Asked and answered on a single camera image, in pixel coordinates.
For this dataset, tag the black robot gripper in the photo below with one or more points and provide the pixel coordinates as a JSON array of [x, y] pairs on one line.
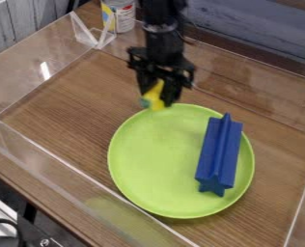
[[159, 60]]

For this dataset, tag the yellow toy banana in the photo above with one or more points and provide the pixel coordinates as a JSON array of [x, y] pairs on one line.
[[150, 100]]

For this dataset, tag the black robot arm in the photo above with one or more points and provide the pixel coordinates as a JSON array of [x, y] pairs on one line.
[[162, 12]]

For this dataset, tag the green round plate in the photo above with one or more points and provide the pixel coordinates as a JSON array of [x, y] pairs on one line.
[[152, 158]]

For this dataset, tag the blue star-shaped block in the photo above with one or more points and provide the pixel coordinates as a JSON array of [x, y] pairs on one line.
[[218, 159]]

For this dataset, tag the black device with knob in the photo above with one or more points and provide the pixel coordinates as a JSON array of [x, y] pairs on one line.
[[35, 237]]

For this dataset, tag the clear acrylic enclosure wall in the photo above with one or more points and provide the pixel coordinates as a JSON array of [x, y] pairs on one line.
[[68, 92]]

